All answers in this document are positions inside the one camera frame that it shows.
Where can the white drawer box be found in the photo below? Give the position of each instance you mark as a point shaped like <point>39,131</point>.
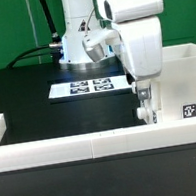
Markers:
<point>154,99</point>
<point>146,113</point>

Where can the white marker sheet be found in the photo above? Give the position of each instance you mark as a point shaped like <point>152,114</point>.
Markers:
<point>63,90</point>

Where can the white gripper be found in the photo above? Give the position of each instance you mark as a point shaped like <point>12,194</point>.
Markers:
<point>134,34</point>

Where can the white front fence rail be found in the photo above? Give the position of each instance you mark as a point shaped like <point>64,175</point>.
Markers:
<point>95,145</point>

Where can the white drawer cabinet frame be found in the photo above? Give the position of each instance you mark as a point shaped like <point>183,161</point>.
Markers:
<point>178,83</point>

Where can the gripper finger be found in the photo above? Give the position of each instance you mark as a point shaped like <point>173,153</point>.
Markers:
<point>143,89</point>

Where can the white front drawer box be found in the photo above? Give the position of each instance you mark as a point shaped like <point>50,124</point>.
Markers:
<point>146,113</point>

